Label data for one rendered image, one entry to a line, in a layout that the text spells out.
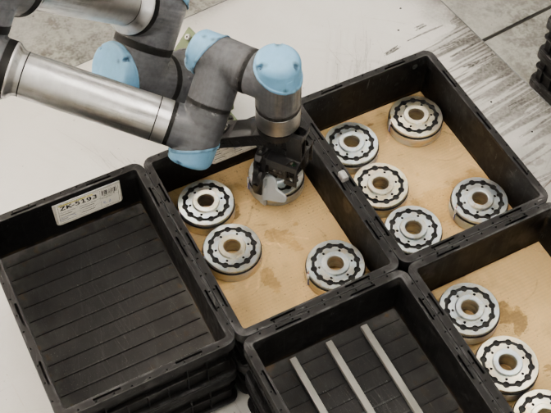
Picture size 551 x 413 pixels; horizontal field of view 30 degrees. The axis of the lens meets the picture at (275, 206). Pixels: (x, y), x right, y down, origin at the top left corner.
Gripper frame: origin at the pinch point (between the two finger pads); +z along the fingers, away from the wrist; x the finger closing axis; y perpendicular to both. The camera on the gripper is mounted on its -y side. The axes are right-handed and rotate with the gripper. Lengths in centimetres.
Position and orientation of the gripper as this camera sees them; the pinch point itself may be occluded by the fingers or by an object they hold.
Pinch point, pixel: (266, 188)
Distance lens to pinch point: 187.7
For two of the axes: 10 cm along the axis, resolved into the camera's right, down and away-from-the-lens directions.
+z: 0.0, 5.8, 8.2
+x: 4.2, -7.4, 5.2
